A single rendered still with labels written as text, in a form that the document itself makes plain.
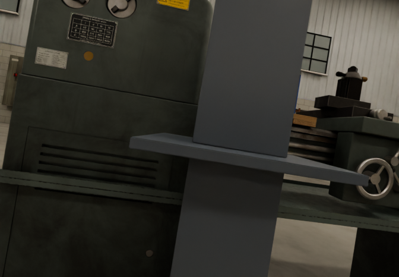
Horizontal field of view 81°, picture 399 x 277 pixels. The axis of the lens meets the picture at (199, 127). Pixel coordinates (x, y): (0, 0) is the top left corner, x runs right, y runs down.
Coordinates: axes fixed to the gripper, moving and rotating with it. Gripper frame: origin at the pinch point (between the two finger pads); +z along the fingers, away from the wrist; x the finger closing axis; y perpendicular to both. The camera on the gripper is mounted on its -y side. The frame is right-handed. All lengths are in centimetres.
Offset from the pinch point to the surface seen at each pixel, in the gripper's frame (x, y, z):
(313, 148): 59, 4, 55
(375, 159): 75, 17, 55
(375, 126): 73, 18, 44
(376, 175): 76, 17, 61
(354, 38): 583, -664, -357
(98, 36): -28.8, 13.9, 29.8
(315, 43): 443, -664, -310
